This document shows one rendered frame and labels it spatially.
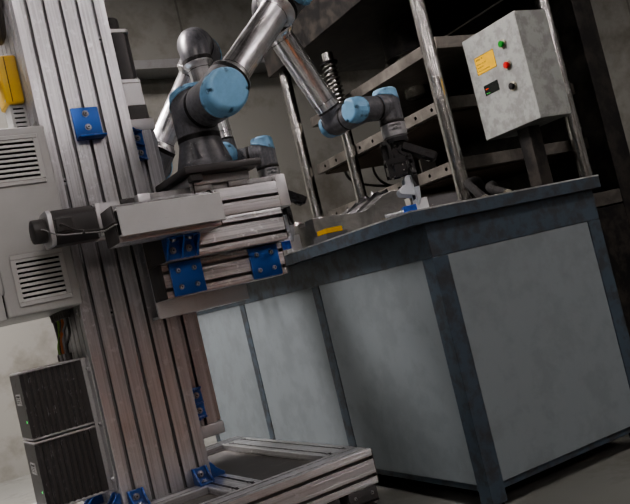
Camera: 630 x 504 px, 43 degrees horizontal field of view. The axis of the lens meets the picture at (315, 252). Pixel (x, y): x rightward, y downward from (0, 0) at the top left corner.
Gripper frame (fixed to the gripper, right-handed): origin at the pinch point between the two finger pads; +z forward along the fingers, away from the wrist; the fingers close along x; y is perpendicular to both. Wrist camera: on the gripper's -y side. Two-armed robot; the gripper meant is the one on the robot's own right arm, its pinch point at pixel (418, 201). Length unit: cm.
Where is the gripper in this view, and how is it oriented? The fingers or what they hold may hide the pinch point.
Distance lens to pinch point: 239.7
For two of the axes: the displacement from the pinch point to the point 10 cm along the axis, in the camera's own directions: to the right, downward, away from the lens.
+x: 0.3, -0.6, -10.0
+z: 2.3, 9.7, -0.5
